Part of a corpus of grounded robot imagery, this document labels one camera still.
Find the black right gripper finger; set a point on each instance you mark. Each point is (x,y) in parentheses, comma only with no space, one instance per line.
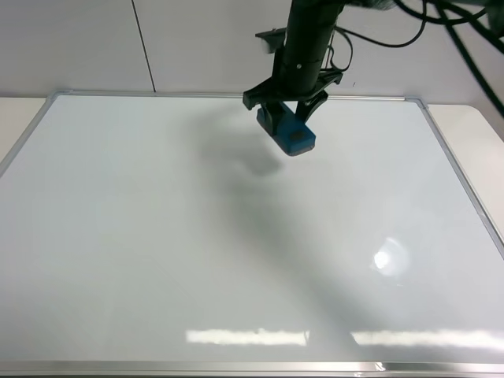
(307,107)
(275,117)

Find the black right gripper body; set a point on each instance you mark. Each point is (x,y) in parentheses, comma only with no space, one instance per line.
(289,83)

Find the blue board eraser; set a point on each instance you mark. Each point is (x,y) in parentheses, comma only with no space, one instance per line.
(299,139)

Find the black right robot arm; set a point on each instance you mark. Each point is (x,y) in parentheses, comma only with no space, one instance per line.
(299,51)

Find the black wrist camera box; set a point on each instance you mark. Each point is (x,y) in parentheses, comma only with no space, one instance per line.
(272,40)

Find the white whiteboard with aluminium frame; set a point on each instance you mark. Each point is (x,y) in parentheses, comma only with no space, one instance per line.
(170,236)

